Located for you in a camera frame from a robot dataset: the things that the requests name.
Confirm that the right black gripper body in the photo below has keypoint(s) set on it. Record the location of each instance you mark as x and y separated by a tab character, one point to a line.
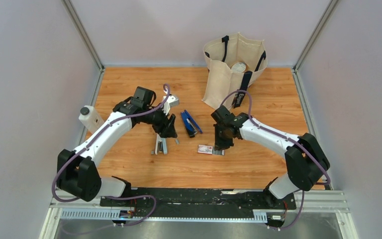
222	139

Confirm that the white bottle black cap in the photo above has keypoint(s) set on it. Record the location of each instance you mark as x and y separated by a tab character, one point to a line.
90	118

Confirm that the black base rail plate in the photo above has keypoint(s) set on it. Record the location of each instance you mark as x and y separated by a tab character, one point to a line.
200	203

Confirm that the red white staples box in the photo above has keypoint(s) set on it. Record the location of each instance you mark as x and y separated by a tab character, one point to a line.
207	149

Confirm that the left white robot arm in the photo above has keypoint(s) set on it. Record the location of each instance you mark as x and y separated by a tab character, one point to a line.
77	172

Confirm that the white roll in bag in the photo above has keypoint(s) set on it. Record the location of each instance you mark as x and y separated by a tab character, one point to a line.
239	67

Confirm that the cream canvas tote bag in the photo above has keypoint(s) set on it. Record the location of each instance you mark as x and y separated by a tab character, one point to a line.
234	62

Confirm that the light grey white stapler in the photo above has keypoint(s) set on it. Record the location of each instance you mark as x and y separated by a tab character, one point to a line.
160	146

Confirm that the blue black stapler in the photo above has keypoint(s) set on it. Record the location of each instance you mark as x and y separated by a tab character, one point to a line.
191	127

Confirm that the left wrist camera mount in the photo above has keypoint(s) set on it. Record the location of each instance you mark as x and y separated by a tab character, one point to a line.
169	101

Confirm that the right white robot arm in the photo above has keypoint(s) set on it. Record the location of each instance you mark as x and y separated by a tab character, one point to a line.
305	160

